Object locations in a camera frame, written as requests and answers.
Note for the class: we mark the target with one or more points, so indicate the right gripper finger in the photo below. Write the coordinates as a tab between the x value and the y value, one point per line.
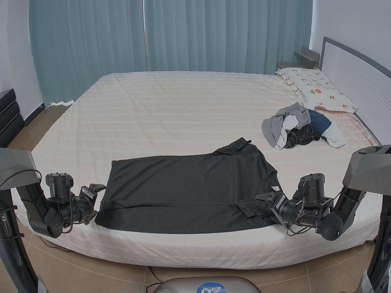
279	218
266	197

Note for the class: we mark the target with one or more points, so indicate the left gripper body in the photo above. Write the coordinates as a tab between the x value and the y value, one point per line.
87	204

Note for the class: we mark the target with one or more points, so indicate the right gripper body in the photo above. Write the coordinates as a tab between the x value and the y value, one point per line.
287	209

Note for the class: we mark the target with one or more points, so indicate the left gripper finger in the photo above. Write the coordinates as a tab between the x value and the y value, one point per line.
97	187
91	218

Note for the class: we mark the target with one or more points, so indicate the black T-shirt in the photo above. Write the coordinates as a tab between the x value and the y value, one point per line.
183	188

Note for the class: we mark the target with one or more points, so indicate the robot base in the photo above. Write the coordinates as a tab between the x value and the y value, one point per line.
183	287

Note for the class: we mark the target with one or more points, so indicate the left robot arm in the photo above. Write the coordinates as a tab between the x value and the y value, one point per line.
33	206

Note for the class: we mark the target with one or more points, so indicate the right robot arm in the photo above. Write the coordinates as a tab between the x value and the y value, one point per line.
342	212

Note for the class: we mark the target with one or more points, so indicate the pile of clothes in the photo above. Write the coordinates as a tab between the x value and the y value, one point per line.
272	127

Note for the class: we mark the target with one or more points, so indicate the bed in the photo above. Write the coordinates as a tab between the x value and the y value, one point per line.
183	108

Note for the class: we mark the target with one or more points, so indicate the black chest of drawers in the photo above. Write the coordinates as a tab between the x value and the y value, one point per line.
9	114

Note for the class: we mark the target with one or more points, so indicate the white printed pillow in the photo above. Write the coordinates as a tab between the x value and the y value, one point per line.
314	87

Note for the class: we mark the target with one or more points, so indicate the blue-green curtain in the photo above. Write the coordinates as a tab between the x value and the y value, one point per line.
229	26
91	41

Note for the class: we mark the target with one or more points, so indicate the grey bedside table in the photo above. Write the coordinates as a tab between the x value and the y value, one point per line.
308	54

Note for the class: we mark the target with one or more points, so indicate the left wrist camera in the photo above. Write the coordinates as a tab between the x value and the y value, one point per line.
69	184

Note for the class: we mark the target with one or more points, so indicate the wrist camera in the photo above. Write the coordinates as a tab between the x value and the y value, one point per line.
69	184
303	185

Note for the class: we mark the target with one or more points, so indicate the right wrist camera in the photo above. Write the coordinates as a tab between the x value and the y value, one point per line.
303	185

